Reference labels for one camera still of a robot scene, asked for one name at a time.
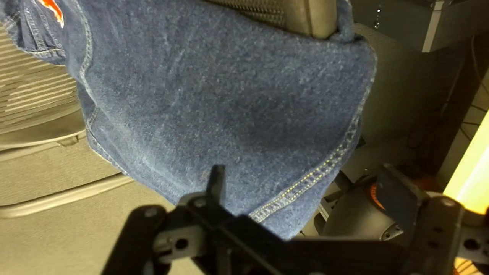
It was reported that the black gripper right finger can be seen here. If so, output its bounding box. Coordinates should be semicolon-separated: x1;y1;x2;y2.
378;165;489;275

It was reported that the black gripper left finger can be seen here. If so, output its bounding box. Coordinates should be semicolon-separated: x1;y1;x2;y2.
100;164;273;275

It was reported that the blue denim jacket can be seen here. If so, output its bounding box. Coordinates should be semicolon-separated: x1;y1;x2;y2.
0;0;377;240

